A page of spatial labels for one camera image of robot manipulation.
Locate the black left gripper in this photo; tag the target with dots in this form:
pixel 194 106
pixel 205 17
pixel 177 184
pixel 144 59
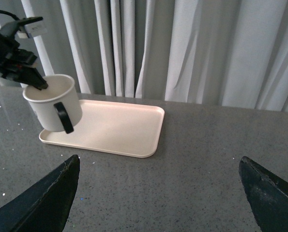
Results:
pixel 17 64

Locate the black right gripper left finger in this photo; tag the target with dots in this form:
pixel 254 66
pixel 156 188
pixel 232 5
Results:
pixel 45 206

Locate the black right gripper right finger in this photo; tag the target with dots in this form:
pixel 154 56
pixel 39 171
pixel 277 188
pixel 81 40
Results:
pixel 267 195

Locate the white smiley mug black handle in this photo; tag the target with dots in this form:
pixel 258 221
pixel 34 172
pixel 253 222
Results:
pixel 57 107

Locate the cream rectangular tray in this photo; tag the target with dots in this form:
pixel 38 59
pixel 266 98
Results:
pixel 113 127

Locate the grey pleated curtain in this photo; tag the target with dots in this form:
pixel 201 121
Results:
pixel 214 52

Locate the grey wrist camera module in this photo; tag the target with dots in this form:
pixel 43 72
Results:
pixel 25 28

